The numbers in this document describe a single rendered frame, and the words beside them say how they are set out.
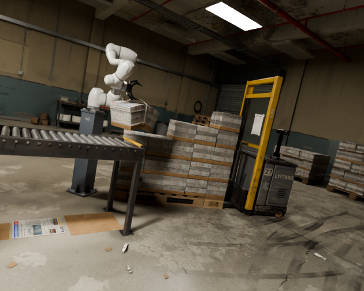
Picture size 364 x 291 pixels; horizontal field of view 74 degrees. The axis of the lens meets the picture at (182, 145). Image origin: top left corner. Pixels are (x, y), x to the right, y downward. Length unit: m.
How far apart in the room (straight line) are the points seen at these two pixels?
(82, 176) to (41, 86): 6.43
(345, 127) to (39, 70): 9.68
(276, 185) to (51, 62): 7.86
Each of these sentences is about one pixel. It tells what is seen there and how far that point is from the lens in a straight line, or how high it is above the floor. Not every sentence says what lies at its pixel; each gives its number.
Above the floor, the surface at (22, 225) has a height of 0.01.
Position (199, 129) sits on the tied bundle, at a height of 1.02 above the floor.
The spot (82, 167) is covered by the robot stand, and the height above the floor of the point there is 0.33.
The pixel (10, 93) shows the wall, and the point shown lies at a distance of 9.23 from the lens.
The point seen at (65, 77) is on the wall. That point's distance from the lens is 9.34.
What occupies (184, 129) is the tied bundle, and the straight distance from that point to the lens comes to 3.00.
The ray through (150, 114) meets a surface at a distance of 2.45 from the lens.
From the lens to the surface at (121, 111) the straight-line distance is 2.35.
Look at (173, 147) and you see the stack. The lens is 3.00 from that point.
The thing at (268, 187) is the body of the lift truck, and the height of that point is 0.42.
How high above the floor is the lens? 1.14
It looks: 7 degrees down
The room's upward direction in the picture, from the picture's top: 11 degrees clockwise
